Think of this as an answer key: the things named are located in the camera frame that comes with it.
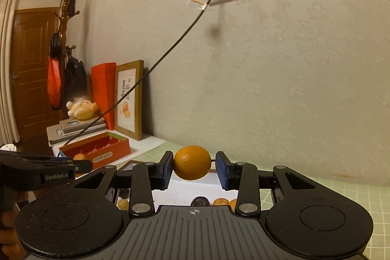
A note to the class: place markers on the grey flat box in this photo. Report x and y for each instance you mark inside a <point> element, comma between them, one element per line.
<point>58,136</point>

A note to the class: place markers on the person's left hand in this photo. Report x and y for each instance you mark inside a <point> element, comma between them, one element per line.
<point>7,235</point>

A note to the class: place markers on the light curtain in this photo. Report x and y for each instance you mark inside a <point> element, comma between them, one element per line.
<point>7,34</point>

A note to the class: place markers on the red gift bag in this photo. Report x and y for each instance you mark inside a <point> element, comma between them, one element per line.
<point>103,89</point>

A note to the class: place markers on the red box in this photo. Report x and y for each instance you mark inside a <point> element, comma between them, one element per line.
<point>97,150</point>

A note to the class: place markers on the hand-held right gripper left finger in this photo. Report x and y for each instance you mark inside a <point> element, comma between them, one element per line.
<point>167,170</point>

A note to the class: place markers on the grey kitchen scale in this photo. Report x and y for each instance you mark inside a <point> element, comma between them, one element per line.
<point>82,123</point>

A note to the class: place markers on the green grid mat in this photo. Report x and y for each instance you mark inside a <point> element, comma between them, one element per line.
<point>350,190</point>

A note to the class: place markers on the wooden framed picture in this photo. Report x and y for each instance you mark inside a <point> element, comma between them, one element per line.
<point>129,98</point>

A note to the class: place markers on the red hanging bag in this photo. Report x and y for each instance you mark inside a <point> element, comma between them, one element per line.
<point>54,83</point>

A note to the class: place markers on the black hanging bag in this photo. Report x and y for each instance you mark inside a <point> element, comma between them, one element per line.
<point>74,74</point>

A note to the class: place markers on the small white object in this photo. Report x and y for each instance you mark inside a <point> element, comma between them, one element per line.
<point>6,146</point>

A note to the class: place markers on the brown shallow cardboard box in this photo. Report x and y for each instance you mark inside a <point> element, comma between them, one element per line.
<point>182,190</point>

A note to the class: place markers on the small orange fruit piece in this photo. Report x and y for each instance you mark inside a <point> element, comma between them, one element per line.
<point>220,202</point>

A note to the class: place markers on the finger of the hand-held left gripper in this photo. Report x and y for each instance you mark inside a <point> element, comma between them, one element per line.
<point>82,165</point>

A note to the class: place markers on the brown wooden door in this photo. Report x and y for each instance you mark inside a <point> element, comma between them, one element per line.
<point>30,71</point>

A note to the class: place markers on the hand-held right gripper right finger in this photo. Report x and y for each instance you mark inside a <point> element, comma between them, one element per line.
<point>221,170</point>

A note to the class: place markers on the yellow plush toy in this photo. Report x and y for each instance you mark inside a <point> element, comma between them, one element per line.
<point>81,109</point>

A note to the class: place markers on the round orange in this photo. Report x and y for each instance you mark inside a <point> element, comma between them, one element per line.
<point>192,165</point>
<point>233,203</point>

